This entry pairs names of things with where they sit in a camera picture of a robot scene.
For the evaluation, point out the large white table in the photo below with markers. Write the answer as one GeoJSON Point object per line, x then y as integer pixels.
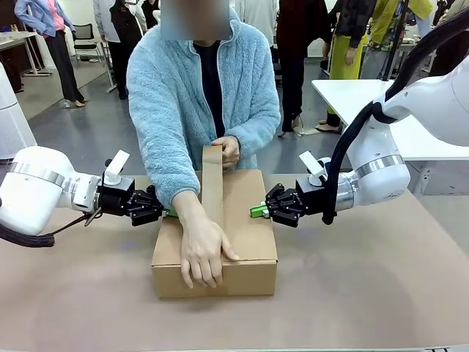
{"type": "Point", "coordinates": [366, 99]}

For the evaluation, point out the person's right hand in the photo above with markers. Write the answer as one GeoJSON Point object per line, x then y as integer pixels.
{"type": "Point", "coordinates": [203, 249]}

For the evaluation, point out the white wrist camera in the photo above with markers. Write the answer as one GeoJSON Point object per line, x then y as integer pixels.
{"type": "Point", "coordinates": [313, 166]}
{"type": "Point", "coordinates": [118, 165]}

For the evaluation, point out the person's left forearm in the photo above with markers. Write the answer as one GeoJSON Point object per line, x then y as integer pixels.
{"type": "Point", "coordinates": [256, 126]}

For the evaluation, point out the person in blue fleece jacket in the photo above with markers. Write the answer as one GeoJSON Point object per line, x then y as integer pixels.
{"type": "Point", "coordinates": [168, 95]}

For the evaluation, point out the black mesh chair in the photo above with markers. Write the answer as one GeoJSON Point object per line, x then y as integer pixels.
{"type": "Point", "coordinates": [88, 36]}

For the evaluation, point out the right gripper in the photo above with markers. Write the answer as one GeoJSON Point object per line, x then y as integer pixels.
{"type": "Point", "coordinates": [309, 198]}

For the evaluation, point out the person in dark red clothes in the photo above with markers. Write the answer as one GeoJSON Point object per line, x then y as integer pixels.
{"type": "Point", "coordinates": [293, 55]}

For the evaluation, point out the black stand pole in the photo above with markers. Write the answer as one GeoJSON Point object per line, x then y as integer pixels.
{"type": "Point", "coordinates": [395, 44]}

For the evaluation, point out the person in black vest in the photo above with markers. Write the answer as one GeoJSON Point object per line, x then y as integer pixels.
{"type": "Point", "coordinates": [121, 33]}

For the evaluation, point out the person in yellow apron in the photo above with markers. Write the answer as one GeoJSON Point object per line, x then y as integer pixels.
{"type": "Point", "coordinates": [346, 55]}

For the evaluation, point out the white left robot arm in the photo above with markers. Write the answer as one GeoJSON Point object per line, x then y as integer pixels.
{"type": "Point", "coordinates": [33, 190]}

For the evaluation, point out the brown packing tape strip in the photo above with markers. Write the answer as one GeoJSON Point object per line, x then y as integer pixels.
{"type": "Point", "coordinates": [212, 183]}

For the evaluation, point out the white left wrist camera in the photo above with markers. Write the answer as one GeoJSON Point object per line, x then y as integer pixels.
{"type": "Point", "coordinates": [118, 165]}

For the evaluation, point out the person's left hand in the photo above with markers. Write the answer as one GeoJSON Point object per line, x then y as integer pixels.
{"type": "Point", "coordinates": [231, 150]}

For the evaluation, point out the small white table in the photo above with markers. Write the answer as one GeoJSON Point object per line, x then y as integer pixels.
{"type": "Point", "coordinates": [18, 38]}

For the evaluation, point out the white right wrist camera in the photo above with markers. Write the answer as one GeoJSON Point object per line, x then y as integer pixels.
{"type": "Point", "coordinates": [313, 166]}

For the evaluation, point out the person in yellow floral top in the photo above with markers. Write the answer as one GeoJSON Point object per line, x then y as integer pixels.
{"type": "Point", "coordinates": [384, 29]}

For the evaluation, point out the brown cardboard box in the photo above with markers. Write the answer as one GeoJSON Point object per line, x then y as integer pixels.
{"type": "Point", "coordinates": [249, 234]}

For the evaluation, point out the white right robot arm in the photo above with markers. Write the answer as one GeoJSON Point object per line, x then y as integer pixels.
{"type": "Point", "coordinates": [381, 172]}

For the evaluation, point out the person's right forearm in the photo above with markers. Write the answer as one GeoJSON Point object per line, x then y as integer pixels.
{"type": "Point", "coordinates": [172, 179]}

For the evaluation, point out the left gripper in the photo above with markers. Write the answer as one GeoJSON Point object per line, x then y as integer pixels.
{"type": "Point", "coordinates": [115, 198]}

